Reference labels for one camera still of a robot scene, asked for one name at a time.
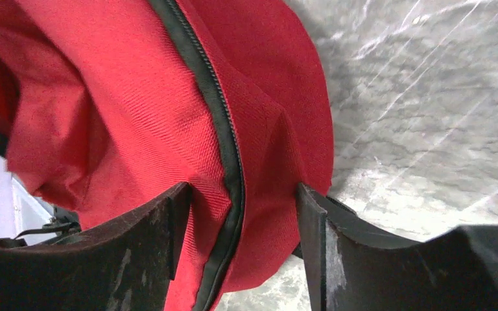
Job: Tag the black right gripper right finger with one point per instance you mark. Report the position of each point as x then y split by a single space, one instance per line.
351 264

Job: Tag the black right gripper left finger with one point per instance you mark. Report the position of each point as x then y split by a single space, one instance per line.
126 263

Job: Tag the red student backpack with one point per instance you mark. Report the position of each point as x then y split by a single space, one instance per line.
106 104

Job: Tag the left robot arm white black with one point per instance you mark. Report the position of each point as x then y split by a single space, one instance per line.
63 223

